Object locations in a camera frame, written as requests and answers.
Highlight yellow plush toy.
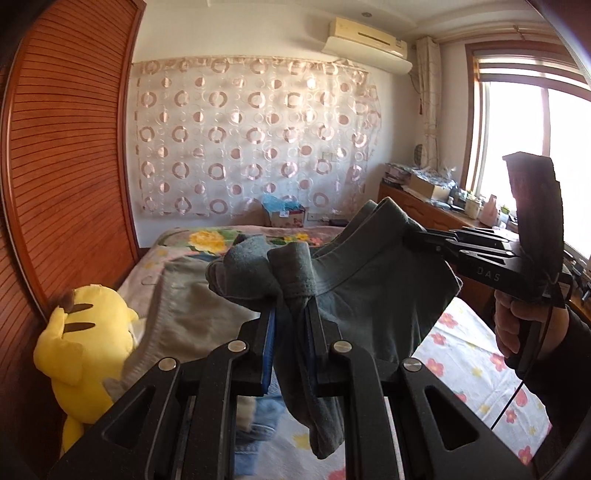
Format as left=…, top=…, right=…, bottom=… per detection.
left=33, top=285, right=139, bottom=453

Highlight window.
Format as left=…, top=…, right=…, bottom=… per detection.
left=464, top=41, right=591, bottom=259

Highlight white floral bed sheet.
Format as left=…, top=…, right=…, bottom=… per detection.
left=235, top=295, right=552, bottom=480

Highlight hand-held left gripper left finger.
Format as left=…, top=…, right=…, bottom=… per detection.
left=46, top=308, right=278, bottom=480

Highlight wooden cabinet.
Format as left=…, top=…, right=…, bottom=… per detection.
left=379, top=180, right=591, bottom=319

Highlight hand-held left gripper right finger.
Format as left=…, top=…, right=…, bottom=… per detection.
left=305, top=300, right=536, bottom=480

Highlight khaki pants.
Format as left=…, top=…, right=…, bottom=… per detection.
left=104, top=256, right=269, bottom=402

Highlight person's right hand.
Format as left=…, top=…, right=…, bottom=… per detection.
left=493, top=290, right=570, bottom=370

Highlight person's right forearm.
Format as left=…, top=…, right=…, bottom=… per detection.
left=526, top=305, right=591, bottom=444

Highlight small cardboard box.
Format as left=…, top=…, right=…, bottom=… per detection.
left=262, top=205, right=307, bottom=228

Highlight blue plastic bag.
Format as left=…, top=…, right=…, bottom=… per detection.
left=262, top=194, right=301, bottom=215

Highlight blue denim jeans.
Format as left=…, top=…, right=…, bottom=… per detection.
left=235, top=397, right=296, bottom=480

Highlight flat cardboard box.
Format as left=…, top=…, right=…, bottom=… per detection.
left=409, top=175, right=444, bottom=200

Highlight white air conditioner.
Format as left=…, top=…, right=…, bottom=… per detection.
left=322, top=17, right=413, bottom=75

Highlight wooden wardrobe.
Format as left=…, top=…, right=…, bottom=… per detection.
left=0, top=0, right=146, bottom=462

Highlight grey-green pants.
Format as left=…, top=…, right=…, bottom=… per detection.
left=205, top=198, right=463, bottom=460

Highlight stack of books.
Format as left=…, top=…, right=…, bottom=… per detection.
left=384, top=162, right=411, bottom=185

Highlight beige window curtain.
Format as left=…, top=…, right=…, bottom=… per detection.
left=416, top=36, right=444, bottom=169

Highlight sheer circle-patterned curtain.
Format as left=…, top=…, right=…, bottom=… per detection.
left=130, top=55, right=384, bottom=217

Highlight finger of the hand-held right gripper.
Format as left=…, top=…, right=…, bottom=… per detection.
left=418, top=226, right=509, bottom=246
left=406, top=233, right=519, bottom=266

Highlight black cable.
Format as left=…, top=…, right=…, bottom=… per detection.
left=490, top=300, right=555, bottom=431

